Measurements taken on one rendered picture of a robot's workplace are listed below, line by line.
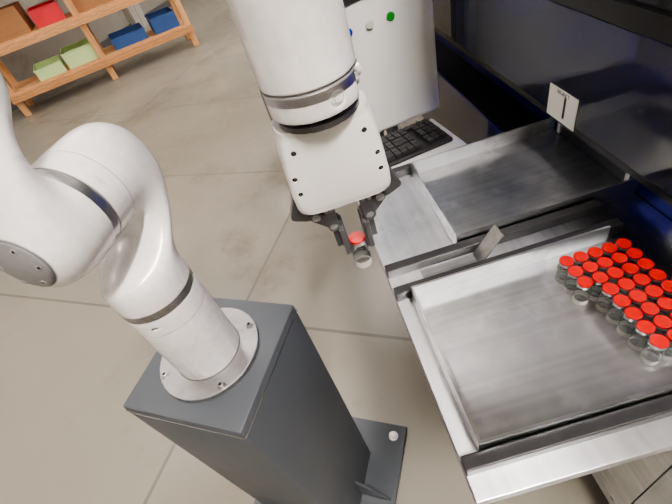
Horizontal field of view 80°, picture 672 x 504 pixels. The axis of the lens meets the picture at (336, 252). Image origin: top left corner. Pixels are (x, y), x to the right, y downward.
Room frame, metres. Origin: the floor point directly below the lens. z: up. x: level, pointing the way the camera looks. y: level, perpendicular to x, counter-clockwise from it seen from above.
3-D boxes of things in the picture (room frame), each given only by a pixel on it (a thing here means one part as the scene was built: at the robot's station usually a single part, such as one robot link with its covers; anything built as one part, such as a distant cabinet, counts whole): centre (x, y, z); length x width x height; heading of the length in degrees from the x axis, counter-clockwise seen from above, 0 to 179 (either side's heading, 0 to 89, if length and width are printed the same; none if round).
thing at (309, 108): (0.35, -0.03, 1.31); 0.09 x 0.08 x 0.03; 88
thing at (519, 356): (0.28, -0.26, 0.90); 0.34 x 0.26 x 0.04; 87
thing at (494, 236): (0.46, -0.20, 0.91); 0.14 x 0.03 x 0.06; 88
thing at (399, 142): (0.99, -0.20, 0.82); 0.40 x 0.14 x 0.02; 97
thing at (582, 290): (0.31, -0.33, 0.90); 0.02 x 0.02 x 0.05
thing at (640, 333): (0.28, -0.35, 0.90); 0.18 x 0.02 x 0.05; 178
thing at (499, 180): (0.62, -0.39, 0.90); 0.34 x 0.26 x 0.04; 88
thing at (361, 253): (0.35, -0.03, 1.10); 0.02 x 0.02 x 0.04
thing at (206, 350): (0.47, 0.28, 0.95); 0.19 x 0.19 x 0.18
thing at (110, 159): (0.50, 0.27, 1.16); 0.19 x 0.12 x 0.24; 158
